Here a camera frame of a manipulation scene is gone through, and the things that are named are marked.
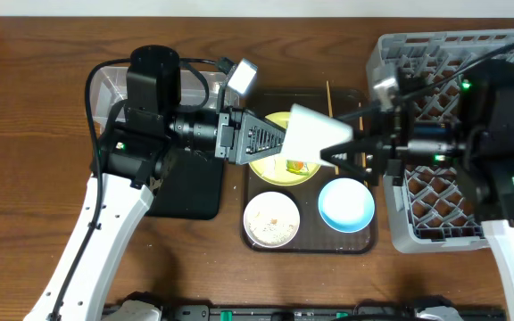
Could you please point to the green snack wrapper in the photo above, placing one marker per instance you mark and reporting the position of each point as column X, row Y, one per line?
column 297, row 167

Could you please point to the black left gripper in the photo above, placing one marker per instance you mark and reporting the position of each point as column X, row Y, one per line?
column 225, row 135

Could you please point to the rice food waste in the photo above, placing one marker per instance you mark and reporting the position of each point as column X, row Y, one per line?
column 271, row 228

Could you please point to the pink bowl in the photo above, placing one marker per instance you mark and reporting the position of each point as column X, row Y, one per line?
column 274, row 202

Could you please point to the yellow plate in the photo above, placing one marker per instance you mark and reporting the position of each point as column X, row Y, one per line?
column 273, row 170

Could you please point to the light blue bowl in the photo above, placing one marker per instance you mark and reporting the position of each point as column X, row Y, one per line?
column 346, row 205

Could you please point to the clear plastic waste bin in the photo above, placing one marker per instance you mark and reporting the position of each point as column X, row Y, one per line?
column 194, row 89

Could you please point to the wooden chopstick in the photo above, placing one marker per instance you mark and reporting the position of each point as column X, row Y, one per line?
column 363, row 155
column 330, row 113

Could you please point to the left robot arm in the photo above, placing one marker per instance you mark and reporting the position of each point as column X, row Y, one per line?
column 131, row 156

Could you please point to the black waste tray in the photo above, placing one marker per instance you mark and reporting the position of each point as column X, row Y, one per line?
column 191, row 190

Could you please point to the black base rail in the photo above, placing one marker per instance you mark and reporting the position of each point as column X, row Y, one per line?
column 146, row 306

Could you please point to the grey dishwasher rack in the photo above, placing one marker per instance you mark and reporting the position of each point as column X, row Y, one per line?
column 428, row 213

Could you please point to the white cup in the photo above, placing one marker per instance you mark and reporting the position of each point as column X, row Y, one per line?
column 308, row 132

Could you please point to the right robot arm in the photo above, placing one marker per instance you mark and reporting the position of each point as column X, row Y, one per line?
column 478, row 144

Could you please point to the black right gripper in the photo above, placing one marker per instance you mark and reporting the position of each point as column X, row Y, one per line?
column 391, row 149

